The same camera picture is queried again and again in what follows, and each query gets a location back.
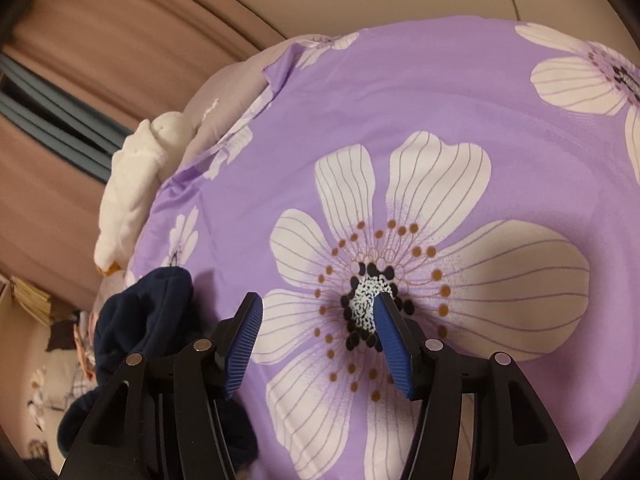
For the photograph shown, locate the navy fleece jacket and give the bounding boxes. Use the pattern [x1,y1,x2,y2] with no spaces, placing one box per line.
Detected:
[58,268,258,478]

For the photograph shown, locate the pile of folded clothes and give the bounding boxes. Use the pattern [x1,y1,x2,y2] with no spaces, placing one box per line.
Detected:
[74,311,98,380]

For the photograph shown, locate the plaid pillow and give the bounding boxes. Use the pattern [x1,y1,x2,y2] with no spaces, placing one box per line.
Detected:
[70,365,96,400]

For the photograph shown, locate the plush toys on headboard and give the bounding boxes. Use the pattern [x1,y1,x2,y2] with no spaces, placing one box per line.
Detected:
[27,367,46,431]

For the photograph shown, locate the dark brown cushion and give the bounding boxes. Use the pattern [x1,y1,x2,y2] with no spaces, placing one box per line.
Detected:
[46,320,76,352]

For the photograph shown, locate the yellow pleated small curtain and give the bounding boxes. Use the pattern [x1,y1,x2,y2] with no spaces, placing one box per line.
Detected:
[10,276,52,326]

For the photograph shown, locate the white goose plush toy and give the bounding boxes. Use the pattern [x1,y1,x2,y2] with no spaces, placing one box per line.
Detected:
[93,112,194,276]

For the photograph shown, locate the purple floral bed sheet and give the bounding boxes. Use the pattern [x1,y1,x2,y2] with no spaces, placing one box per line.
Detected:
[130,18,639,479]

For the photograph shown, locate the teal curtain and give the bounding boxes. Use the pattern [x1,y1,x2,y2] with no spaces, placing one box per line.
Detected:
[1,54,131,183]

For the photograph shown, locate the grey mauve blanket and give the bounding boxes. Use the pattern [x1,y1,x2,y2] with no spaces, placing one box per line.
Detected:
[180,32,358,166]

